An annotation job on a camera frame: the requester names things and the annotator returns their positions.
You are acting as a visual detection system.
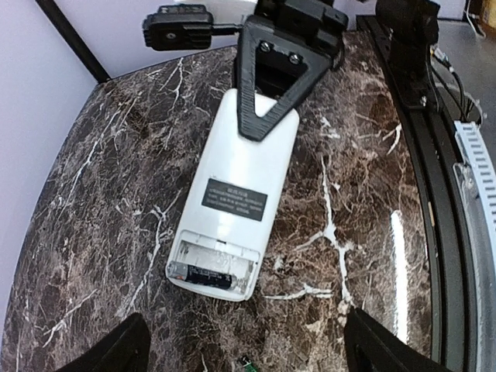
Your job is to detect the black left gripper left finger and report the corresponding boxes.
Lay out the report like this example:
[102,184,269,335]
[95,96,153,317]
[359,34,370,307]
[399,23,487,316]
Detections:
[61,312,150,371]

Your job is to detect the white slotted cable duct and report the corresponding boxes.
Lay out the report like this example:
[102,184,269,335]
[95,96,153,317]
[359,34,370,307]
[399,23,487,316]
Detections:
[453,120,496,229]

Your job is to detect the black left corner post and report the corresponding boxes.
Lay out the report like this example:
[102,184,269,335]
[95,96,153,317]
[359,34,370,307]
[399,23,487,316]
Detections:
[35,0,112,84]

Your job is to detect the white and red remote control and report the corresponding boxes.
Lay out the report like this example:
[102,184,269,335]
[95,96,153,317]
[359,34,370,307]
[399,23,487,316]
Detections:
[165,88,299,301]

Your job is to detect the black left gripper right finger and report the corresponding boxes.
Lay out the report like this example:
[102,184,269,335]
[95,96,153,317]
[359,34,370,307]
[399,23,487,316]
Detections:
[344,308,447,371]

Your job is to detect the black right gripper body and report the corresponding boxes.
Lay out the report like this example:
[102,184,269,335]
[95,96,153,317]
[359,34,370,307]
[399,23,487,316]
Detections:
[254,0,349,71]

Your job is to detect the green black battery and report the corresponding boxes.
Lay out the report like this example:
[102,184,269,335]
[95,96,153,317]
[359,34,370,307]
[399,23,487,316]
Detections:
[166,261,236,290]
[237,355,259,372]

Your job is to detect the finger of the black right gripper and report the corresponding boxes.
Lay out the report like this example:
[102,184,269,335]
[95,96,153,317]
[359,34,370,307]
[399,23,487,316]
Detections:
[235,15,329,142]

